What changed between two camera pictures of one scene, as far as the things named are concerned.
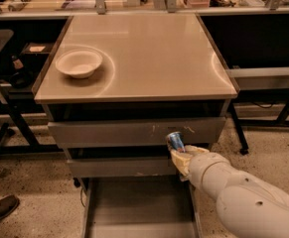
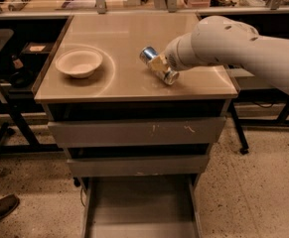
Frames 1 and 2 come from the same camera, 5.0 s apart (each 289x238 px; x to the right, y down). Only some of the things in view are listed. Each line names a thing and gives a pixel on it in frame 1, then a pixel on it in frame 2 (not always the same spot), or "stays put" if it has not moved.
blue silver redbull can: x=176 y=141 to x=167 y=75
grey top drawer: x=132 y=132 stays put
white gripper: x=200 y=169 to x=172 y=56
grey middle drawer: x=122 y=167 stays put
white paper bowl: x=79 y=63 stays put
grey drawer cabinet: x=114 y=86 stays put
